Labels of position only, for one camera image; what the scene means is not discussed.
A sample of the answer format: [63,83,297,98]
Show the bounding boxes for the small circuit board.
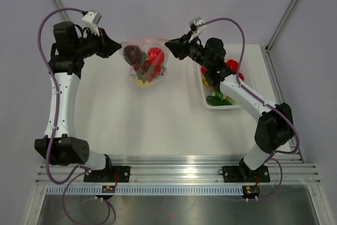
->
[242,185,260,198]
[102,185,115,193]

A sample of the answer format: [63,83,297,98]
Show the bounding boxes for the aluminium mounting rail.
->
[35,155,322,183]

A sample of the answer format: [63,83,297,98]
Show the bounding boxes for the right aluminium frame post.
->
[265,0,300,53]

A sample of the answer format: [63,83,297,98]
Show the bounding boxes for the right small circuit board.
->
[242,185,260,198]

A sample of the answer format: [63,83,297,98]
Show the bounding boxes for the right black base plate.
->
[218,165,271,183]

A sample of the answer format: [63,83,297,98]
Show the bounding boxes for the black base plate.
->
[218,165,271,183]
[83,166,131,183]

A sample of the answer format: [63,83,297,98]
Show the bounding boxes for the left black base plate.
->
[83,166,131,183]

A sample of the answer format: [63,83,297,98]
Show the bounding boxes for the left small circuit board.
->
[102,185,115,193]

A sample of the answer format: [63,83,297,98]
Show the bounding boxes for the clear zip top bag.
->
[120,38,170,88]

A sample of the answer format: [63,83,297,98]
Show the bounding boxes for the small orange yellow fruit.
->
[202,76,210,87]

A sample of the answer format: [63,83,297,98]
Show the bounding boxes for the green cucumber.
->
[206,95,232,106]

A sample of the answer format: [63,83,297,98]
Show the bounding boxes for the dark red apple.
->
[123,45,142,66]

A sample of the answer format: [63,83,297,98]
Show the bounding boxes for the yellow lemon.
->
[134,78,151,88]

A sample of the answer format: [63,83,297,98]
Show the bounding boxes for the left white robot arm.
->
[34,22,122,182]

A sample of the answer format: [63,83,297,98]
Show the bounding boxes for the strawberry bunch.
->
[132,58,164,82]

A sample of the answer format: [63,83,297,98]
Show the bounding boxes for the small red tomato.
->
[201,67,207,75]

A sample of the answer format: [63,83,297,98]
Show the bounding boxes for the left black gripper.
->
[74,26,122,59]

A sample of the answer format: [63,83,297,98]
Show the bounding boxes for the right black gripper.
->
[165,31,212,71]

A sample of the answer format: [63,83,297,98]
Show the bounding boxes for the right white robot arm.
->
[165,35,294,181]

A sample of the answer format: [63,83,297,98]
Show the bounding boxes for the red bell pepper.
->
[226,60,244,81]

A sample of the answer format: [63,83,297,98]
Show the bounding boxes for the white plastic basket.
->
[194,52,254,110]

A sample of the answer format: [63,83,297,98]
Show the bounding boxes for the white slotted cable duct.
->
[46,184,243,196]

